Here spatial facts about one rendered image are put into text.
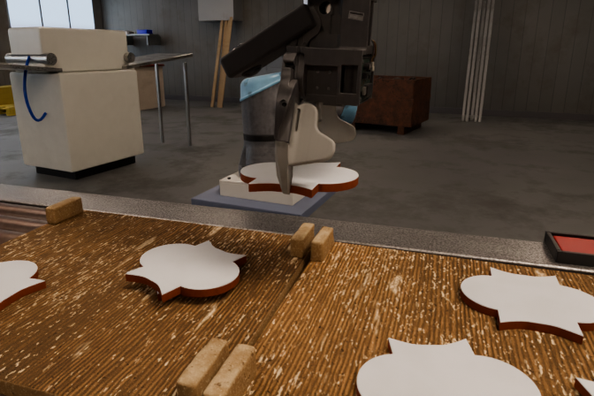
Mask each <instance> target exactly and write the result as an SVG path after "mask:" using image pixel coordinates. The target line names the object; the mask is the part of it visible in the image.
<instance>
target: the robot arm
mask: <svg viewBox="0 0 594 396"><path fill-rule="evenodd" d="M374 3H377V0H304V4H302V5H300V6H299V7H297V8H296V9H294V10H293V11H291V12H289V13H288V14H286V15H285V16H284V17H282V18H281V19H279V20H277V21H276V22H274V23H273V24H271V25H270V26H268V27H266V28H265V29H264V30H263V31H261V32H260V33H258V34H256V35H255V36H253V37H252V38H250V39H249V40H247V41H246V42H244V43H241V44H239V45H237V46H236V47H235V48H234V49H233V50H232V51H231V52H229V53H228V54H226V55H225V56H223V57H221V59H220V63H221V65H222V66H223V68H224V70H225V73H226V75H227V77H228V78H239V77H243V78H244V77H251V78H246V79H244V80H243V81H242V82H241V84H240V102H241V113H242V125H243V137H244V145H243V149H242V152H241V156H240V162H239V176H240V170H241V169H242V168H243V167H245V166H248V165H251V164H259V163H276V170H277V177H278V182H279V185H280V187H281V190H282V193H283V194H290V189H291V184H292V178H293V166H296V165H303V164H313V163H320V162H325V161H328V160H330V159H331V158H332V157H333V155H334V153H335V143H340V142H346V141H351V140H353V139H354V137H355V135H356V131H355V128H354V126H353V125H351V124H352V123H353V121H354V118H355V115H356V112H357V106H359V105H360V104H361V103H364V102H366V101H367V100H368V99H369V98H372V91H373V80H374V70H375V59H376V55H377V44H376V42H375V41H374V40H371V32H372V21H373V11H374ZM371 42H372V43H373V46H370V44H371ZM283 55H284V57H283V62H282V69H281V72H275V73H270V74H265V75H260V76H255V75H257V74H258V73H259V72H260V71H261V69H262V68H263V67H265V66H266V65H268V64H269V63H271V62H273V61H274V60H276V59H278V58H279V57H281V56H283ZM252 76H255V77H252Z"/></svg>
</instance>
